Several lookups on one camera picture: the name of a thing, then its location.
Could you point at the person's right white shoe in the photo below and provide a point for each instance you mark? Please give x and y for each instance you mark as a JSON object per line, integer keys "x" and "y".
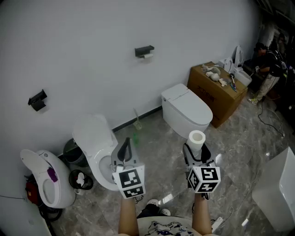
{"x": 165, "y": 212}

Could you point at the small black waste bin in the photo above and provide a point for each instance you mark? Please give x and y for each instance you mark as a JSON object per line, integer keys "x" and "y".
{"x": 86, "y": 182}

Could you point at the black mesh waste bin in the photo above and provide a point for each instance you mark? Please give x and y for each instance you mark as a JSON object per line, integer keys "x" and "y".
{"x": 73, "y": 152}

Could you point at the small white paper tag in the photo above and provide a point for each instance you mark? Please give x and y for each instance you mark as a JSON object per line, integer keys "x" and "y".
{"x": 209, "y": 74}

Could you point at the white round toilet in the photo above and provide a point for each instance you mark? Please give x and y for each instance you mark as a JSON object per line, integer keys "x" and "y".
{"x": 92, "y": 138}

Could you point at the cream plush toy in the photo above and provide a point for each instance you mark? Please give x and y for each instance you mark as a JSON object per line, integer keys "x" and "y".
{"x": 222, "y": 82}

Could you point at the white grey plush toy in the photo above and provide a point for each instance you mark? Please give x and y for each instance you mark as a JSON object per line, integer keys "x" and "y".
{"x": 216, "y": 78}

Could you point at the white rectangular smart toilet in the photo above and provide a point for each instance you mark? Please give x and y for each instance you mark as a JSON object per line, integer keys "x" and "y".
{"x": 184, "y": 108}

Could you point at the red device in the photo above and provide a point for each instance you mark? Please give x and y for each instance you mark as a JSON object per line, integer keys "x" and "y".
{"x": 31, "y": 192}

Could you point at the green bottle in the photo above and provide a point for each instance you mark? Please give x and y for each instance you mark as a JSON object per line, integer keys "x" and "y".
{"x": 136, "y": 140}

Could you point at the person's black shorts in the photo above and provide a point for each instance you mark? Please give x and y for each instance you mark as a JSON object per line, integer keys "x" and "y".
{"x": 148, "y": 212}

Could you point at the blue green tool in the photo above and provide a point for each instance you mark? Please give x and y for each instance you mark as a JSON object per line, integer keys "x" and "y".
{"x": 234, "y": 87}

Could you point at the person's printed white shirt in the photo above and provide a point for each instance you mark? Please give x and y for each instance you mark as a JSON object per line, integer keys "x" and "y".
{"x": 166, "y": 227}

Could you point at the white egg-shaped toilet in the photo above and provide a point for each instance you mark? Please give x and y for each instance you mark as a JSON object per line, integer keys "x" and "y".
{"x": 60, "y": 189}

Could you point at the small white cup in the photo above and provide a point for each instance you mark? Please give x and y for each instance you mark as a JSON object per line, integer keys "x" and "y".
{"x": 79, "y": 191}

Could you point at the person's white shoe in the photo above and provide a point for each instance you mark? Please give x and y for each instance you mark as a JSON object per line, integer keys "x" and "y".
{"x": 152, "y": 203}
{"x": 165, "y": 212}

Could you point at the brown cardboard box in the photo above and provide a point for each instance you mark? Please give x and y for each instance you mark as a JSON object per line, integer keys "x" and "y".
{"x": 214, "y": 99}

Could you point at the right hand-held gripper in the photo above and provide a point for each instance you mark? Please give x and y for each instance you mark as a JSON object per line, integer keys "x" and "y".
{"x": 207, "y": 176}

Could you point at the purple cloth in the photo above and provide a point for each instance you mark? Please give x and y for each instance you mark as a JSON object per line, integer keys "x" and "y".
{"x": 52, "y": 175}

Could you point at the person's left white shoe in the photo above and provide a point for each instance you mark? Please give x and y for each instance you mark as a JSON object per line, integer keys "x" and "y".
{"x": 152, "y": 203}

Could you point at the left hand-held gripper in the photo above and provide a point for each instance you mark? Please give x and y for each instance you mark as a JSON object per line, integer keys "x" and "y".
{"x": 131, "y": 178}

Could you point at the white toilet paper roll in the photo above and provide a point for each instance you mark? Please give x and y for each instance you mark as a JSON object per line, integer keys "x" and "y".
{"x": 195, "y": 141}

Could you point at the person's right forearm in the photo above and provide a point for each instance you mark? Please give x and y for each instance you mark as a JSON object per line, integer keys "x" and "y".
{"x": 202, "y": 214}

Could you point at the white power strip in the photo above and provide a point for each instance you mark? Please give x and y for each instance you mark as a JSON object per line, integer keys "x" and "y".
{"x": 217, "y": 224}

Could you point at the black wall-mounted roll holder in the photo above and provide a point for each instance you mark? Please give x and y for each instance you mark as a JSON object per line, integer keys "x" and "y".
{"x": 37, "y": 100}
{"x": 143, "y": 49}

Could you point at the person's left forearm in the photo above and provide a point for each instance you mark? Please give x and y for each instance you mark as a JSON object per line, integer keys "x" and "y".
{"x": 128, "y": 216}

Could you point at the grey furry plush toy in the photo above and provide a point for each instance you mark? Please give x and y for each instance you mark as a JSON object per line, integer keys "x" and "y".
{"x": 216, "y": 70}

